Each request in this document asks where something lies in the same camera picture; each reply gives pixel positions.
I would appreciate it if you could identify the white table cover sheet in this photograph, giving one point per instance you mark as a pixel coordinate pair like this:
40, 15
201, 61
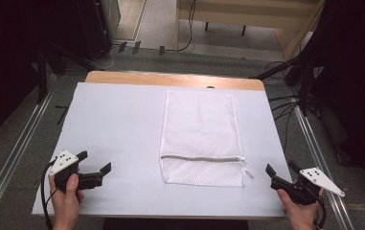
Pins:
116, 137

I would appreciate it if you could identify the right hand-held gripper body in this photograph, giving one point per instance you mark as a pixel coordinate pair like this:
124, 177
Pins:
302, 190

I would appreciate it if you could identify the person's right hand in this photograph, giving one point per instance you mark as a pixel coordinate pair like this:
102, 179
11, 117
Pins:
298, 214

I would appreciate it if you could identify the black curtain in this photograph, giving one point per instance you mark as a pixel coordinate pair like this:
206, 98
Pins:
7, 57
355, 80

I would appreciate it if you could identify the light wooden bench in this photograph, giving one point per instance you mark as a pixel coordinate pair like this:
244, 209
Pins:
234, 14

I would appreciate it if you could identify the dark cabinet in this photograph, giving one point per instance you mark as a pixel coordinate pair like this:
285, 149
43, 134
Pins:
98, 25

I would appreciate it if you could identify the metal floor rail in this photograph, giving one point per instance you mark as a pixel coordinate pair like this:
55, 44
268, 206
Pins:
317, 156
14, 150

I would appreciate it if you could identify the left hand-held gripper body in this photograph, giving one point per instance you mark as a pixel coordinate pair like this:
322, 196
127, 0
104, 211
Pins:
62, 163

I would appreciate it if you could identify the person's left hand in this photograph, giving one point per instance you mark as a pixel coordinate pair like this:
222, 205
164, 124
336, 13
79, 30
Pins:
65, 202

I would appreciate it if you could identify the wooden table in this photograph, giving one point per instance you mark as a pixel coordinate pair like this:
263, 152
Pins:
170, 79

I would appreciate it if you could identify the white mesh laundry bag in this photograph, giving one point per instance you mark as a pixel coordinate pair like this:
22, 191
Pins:
202, 137

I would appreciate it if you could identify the black metal stand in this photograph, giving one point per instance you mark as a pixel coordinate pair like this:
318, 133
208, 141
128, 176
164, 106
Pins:
41, 75
303, 83

